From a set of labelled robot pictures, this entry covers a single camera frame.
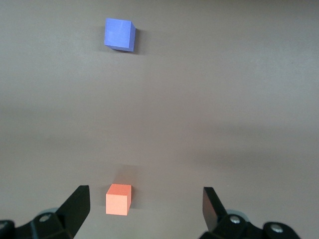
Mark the orange foam block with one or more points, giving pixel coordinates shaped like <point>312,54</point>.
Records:
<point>117,203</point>

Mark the purple foam block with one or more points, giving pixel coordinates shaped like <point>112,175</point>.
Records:
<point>117,33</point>

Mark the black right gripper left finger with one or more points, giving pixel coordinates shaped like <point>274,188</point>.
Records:
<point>72,209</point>

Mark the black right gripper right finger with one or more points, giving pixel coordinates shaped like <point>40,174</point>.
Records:
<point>214,214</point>

